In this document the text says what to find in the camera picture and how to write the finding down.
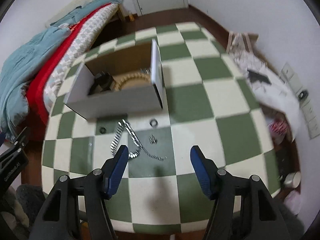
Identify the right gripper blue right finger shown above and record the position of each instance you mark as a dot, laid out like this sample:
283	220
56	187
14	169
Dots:
205	170

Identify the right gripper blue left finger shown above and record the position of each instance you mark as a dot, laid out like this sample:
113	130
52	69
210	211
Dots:
113	170

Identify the black smart watch band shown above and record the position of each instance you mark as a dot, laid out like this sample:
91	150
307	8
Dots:
103	82

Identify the silver jewelry piece in box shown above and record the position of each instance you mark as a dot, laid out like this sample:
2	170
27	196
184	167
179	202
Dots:
145	71

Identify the small silver earrings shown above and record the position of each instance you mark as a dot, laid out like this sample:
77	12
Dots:
152	140

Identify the red bed sheet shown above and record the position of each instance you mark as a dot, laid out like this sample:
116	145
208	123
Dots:
37	117

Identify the green white checkered tablecloth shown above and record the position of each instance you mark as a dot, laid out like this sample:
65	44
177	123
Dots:
206	103

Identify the red white plastic bag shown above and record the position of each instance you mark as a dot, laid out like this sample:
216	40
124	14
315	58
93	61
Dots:
278	128

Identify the white cup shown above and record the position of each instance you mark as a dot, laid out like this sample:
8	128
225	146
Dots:
293	180

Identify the teal blue blanket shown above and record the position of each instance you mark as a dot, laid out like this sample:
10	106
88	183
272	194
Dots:
21	66

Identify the open cardboard box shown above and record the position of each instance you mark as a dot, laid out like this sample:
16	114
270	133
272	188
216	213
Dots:
134	92

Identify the white grid pattern cloth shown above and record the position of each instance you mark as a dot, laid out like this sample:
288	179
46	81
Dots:
268	88

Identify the black smartphone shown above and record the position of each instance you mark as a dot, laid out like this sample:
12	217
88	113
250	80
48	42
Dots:
255	76

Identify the white power strip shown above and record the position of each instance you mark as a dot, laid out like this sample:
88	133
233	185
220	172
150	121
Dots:
301	93

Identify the grey white checkered mattress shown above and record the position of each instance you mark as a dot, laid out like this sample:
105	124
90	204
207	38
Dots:
84	39

